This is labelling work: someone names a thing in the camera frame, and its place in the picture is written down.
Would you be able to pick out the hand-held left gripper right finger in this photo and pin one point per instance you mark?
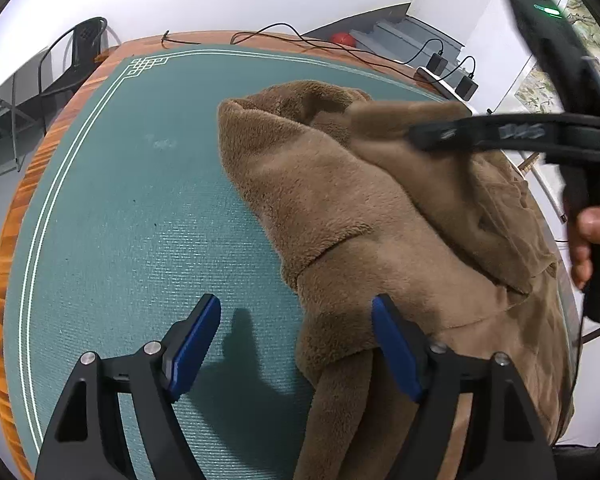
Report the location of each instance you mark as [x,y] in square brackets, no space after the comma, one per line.
[395,350]

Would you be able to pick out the grey staircase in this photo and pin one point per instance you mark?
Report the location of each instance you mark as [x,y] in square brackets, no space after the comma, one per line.
[410,30]

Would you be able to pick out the brown fleece garment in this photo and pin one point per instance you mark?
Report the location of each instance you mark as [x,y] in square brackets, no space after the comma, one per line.
[355,210]

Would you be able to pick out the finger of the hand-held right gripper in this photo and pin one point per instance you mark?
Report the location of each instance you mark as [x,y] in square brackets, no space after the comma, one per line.
[445,135]

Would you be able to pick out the wall scroll painting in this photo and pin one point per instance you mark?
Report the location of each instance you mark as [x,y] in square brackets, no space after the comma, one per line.
[535,85]

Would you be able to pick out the person's right hand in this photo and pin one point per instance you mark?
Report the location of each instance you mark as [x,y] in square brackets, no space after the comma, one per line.
[587,230]

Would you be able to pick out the black metal chair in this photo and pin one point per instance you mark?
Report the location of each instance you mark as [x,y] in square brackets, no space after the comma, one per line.
[80,55]

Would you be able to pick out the green table mat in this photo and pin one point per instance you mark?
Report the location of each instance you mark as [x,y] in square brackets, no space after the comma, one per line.
[130,210]

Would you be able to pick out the red ball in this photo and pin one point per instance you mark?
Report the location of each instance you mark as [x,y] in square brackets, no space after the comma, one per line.
[342,39]

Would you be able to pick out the white power strip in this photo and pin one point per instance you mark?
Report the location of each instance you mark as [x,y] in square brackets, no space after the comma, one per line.
[445,87]

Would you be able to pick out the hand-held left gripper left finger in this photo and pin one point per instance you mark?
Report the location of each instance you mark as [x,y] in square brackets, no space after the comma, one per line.
[195,345]

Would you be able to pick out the person's dark clothing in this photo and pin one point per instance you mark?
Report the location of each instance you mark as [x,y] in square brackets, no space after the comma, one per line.
[590,465]

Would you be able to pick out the glass table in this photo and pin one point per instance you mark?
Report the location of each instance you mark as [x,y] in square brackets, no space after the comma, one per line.
[5,110]

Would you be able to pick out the black power adapter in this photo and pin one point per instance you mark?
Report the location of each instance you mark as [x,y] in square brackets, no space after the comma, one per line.
[466,87]
[437,62]

